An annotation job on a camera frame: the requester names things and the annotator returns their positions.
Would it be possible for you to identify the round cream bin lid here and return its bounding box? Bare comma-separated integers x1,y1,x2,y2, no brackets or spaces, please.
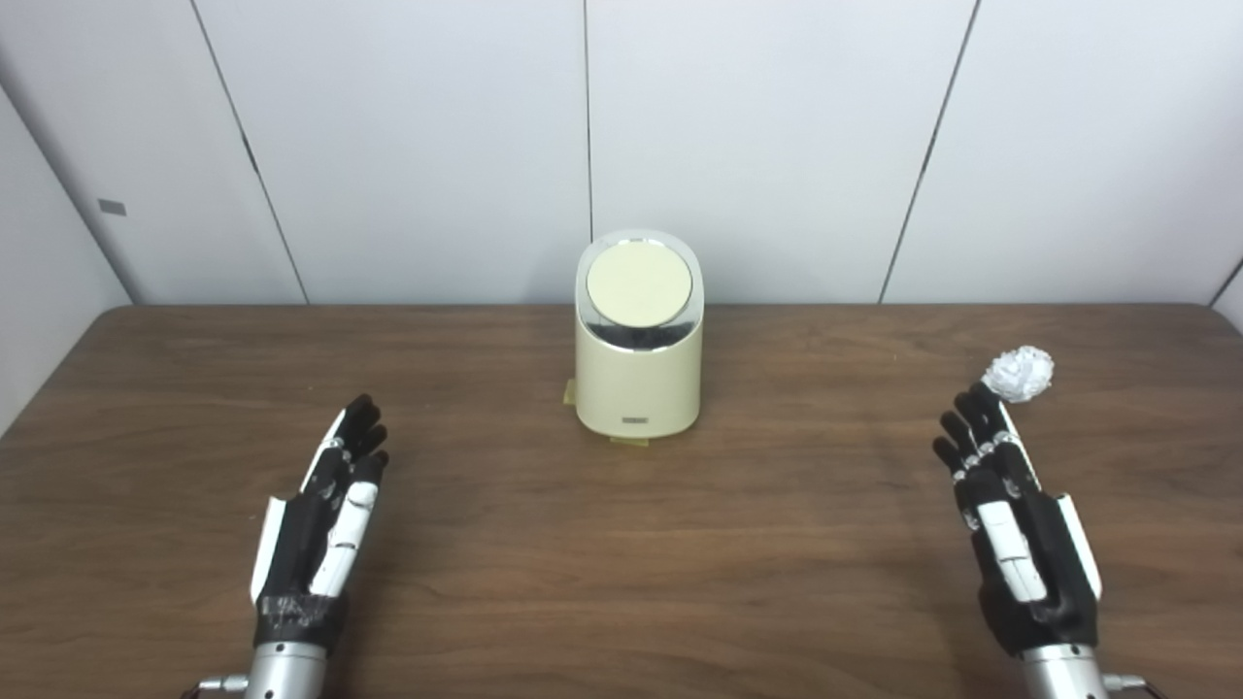
586,238,694,328

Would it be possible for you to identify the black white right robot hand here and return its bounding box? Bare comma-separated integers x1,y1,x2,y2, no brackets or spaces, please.
932,382,1104,658

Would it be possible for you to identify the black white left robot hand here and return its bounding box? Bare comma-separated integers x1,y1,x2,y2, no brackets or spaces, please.
250,393,390,649

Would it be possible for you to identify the white paper ball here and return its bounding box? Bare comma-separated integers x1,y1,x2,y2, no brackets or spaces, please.
982,346,1056,404

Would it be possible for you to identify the cream-colored bin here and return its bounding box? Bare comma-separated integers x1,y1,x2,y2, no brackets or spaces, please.
573,228,704,443

